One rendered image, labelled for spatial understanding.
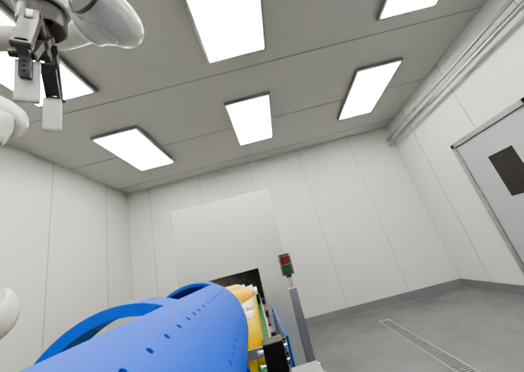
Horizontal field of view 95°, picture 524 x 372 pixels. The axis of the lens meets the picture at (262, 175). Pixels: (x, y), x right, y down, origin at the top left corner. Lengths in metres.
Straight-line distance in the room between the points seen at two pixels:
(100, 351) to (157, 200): 5.61
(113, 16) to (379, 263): 5.14
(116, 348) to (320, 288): 4.88
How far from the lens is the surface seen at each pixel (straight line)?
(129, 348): 0.25
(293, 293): 1.29
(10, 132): 1.14
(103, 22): 0.79
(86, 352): 0.23
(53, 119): 0.66
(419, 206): 5.79
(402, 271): 5.47
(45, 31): 0.64
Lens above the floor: 1.24
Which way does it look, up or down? 20 degrees up
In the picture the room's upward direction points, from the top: 15 degrees counter-clockwise
